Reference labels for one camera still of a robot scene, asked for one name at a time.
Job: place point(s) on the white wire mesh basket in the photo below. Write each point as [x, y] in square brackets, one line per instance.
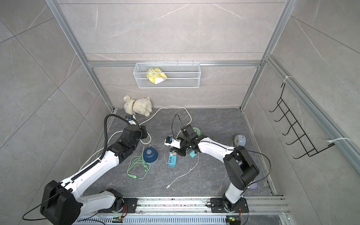
[179, 75]

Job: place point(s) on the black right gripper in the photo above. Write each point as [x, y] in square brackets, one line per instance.
[179, 151]

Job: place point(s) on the cream plush toy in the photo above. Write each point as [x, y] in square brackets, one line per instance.
[142, 106]

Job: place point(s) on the grey round alarm clock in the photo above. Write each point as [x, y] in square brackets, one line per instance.
[239, 140]

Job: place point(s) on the teal power strip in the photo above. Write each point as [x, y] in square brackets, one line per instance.
[172, 159]

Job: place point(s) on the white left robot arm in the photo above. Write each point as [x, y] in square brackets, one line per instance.
[63, 202]

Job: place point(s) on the black wall hook rack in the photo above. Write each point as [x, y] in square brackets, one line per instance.
[295, 128]

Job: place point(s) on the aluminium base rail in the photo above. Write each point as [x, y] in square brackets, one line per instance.
[193, 210]

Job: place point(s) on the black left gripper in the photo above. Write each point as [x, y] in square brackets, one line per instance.
[142, 131]

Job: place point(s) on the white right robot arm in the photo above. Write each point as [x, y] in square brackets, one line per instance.
[240, 166]

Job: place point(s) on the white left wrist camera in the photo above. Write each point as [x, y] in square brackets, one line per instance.
[131, 119]

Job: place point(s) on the yellow crumpled bag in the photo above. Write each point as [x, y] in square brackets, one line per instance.
[156, 75]

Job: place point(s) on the green cordless meat grinder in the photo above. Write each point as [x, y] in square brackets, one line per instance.
[196, 131]

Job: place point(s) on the teal square charger block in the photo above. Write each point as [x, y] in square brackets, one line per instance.
[192, 154]

